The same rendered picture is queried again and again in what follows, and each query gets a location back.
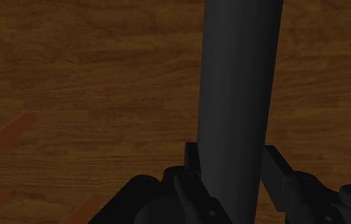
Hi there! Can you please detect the dark grey cylinder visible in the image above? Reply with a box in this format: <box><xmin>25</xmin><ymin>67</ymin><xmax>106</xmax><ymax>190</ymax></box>
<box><xmin>196</xmin><ymin>0</ymin><xmax>285</xmax><ymax>224</ymax></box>

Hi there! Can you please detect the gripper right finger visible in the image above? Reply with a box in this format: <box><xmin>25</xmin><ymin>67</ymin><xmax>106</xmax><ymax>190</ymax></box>
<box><xmin>259</xmin><ymin>144</ymin><xmax>351</xmax><ymax>224</ymax></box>

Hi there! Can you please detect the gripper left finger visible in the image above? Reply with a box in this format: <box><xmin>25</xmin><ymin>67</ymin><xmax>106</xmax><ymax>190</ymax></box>
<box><xmin>88</xmin><ymin>142</ymin><xmax>233</xmax><ymax>224</ymax></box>

